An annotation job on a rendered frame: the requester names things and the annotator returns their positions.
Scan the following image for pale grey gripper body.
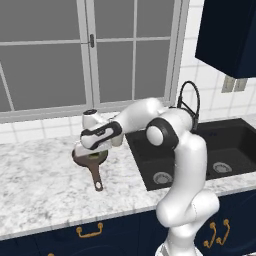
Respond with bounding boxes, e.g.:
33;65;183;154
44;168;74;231
73;141;113;158

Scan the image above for brown frying pan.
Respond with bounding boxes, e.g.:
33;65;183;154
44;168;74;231
71;148;110;193

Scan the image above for black double sink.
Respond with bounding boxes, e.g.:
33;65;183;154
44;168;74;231
124;117;256;192

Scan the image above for grey framed window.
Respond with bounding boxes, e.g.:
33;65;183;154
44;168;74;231
0;0;191;125

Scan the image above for dark blue drawer front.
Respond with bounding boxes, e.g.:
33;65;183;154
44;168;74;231
32;213;141;256

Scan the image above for dark blue cupboard door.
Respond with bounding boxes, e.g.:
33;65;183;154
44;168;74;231
216;189;256;256
193;213;218;256
138;209;172;256

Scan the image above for black arched tap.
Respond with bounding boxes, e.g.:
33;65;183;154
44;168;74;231
176;80;202;131

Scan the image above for gold cupboard door handle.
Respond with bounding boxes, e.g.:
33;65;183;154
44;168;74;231
215;218;232;247
202;221;217;250

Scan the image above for grey wall socket plate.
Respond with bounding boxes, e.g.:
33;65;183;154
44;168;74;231
233;78;249;93
221;75;236;94

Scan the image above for dark blue wall cupboard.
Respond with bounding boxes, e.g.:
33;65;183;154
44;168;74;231
194;0;256;80

